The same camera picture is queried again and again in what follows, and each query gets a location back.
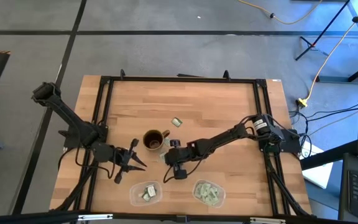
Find black side desk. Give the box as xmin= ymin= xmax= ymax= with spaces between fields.
xmin=300 ymin=139 xmax=358 ymax=224

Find yellow extension cord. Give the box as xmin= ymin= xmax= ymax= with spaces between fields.
xmin=296 ymin=0 xmax=358 ymax=108
xmin=237 ymin=0 xmax=324 ymax=26

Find grey cable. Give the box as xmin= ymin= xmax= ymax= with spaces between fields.
xmin=309 ymin=98 xmax=358 ymax=136

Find black tripod stand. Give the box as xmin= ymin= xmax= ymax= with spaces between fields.
xmin=295 ymin=0 xmax=352 ymax=62

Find teal and brown ceramic mug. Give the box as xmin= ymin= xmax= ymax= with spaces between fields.
xmin=142 ymin=129 xmax=171 ymax=152

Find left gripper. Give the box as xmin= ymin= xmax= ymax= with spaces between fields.
xmin=112 ymin=138 xmax=148 ymax=185

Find clear plastic bin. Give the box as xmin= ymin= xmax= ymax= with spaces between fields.
xmin=192 ymin=179 xmax=227 ymax=208
xmin=129 ymin=180 xmax=164 ymax=207

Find black aluminium table frame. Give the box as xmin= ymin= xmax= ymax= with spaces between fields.
xmin=50 ymin=68 xmax=313 ymax=218

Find black overhead beam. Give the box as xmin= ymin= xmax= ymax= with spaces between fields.
xmin=0 ymin=208 xmax=358 ymax=224

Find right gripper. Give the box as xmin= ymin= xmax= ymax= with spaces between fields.
xmin=164 ymin=139 xmax=195 ymax=180

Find black cable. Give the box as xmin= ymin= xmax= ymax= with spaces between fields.
xmin=289 ymin=101 xmax=358 ymax=138

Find white box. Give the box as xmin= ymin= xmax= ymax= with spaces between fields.
xmin=301 ymin=141 xmax=334 ymax=190

